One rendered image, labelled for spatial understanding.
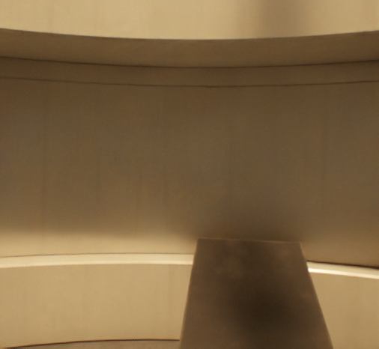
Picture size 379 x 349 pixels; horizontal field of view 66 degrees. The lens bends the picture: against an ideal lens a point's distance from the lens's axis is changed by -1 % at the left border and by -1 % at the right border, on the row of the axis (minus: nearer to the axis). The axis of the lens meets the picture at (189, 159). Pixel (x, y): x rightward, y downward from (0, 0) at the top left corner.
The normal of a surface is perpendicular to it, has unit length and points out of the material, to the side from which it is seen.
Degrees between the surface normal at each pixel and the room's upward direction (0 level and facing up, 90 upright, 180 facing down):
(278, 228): 90
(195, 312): 25
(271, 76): 90
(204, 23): 90
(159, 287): 90
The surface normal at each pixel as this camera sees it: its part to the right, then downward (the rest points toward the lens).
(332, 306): -0.28, -0.01
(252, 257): -0.04, -0.91
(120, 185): 0.09, -0.01
